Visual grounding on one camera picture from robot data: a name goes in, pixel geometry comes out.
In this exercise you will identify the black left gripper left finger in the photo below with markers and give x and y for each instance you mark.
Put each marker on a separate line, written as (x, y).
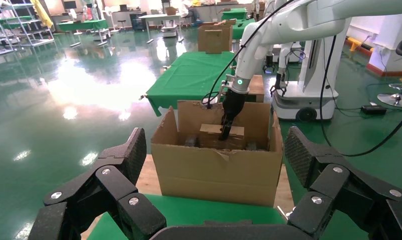
(98, 192)

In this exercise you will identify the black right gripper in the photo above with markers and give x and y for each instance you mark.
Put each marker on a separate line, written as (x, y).
(234, 102)

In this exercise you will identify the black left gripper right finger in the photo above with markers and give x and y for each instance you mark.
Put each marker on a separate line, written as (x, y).
(346, 192)

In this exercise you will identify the small brown cardboard box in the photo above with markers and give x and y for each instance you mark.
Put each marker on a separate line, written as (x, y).
(209, 129)

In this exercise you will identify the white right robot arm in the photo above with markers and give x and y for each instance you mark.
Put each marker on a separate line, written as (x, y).
(287, 23)

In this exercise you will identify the torn brown cardboard carton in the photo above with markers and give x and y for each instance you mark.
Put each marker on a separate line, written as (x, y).
(214, 179)

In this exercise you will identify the green tablecloth with carton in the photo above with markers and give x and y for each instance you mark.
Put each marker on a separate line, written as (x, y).
(204, 212)

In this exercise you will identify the tall cardboard carton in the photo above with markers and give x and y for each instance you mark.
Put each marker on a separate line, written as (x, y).
(217, 38)

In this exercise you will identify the green tablecloth on side table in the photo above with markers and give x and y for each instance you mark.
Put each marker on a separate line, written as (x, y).
(187, 76)

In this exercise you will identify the black power adapter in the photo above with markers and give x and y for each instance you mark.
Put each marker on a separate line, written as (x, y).
(373, 110)

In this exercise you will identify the black stool with chrome base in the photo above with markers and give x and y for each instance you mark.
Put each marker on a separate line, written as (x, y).
(396, 99)

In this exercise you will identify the white wheeled robot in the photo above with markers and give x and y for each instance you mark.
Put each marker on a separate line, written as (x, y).
(316, 73)

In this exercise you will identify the small white cart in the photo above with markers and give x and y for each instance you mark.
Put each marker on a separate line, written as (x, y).
(169, 30)

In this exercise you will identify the white metal table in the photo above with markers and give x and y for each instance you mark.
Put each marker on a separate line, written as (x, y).
(159, 16)

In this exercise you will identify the yellow floor barrier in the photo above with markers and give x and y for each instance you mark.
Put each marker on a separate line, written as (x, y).
(354, 43)

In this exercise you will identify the metal shelf rack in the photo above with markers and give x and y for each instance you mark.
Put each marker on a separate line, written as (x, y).
(38, 42)

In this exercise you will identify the long green clothed table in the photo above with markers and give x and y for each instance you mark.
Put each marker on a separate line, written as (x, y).
(84, 24)

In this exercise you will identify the yellow hanging garment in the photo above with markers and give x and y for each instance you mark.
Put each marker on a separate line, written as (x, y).
(43, 15)

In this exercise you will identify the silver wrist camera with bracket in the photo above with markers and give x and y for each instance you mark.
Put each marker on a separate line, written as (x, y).
(224, 86)

